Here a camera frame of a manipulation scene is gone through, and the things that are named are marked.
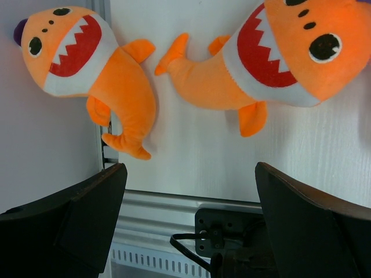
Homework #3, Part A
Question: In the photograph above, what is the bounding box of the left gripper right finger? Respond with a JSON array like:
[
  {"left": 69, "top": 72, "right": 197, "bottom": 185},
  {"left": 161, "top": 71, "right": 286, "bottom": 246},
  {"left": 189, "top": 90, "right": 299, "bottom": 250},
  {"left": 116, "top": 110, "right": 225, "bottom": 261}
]
[{"left": 254, "top": 162, "right": 370, "bottom": 277}]

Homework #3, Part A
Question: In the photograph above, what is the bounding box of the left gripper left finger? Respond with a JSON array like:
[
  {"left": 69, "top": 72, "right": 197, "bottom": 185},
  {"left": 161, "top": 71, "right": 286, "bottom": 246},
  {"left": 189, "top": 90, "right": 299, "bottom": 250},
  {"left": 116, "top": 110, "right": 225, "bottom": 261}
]
[{"left": 1, "top": 163, "right": 128, "bottom": 277}]

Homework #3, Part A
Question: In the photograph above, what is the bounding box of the orange shark plush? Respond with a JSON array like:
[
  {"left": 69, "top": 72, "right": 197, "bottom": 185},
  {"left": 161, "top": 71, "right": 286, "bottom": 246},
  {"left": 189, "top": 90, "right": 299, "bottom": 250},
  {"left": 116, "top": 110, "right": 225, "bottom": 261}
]
[
  {"left": 13, "top": 6, "right": 157, "bottom": 160},
  {"left": 155, "top": 0, "right": 370, "bottom": 137}
]

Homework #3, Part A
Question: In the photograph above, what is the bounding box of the grey slotted cable duct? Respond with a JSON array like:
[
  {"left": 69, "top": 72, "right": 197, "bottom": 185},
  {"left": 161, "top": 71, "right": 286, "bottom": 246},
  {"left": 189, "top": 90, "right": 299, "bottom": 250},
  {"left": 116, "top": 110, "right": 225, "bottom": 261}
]
[{"left": 110, "top": 243, "right": 211, "bottom": 277}]

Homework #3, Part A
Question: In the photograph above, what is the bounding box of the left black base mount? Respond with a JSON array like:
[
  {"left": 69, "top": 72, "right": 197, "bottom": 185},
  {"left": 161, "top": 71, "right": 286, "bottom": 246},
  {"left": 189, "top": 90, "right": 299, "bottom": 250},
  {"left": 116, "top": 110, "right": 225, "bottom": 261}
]
[{"left": 169, "top": 207, "right": 279, "bottom": 278}]

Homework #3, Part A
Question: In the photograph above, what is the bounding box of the aluminium front rail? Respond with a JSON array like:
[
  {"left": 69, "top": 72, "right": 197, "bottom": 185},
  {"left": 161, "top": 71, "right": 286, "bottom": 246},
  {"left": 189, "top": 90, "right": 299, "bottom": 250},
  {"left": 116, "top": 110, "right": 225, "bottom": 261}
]
[{"left": 112, "top": 190, "right": 262, "bottom": 253}]

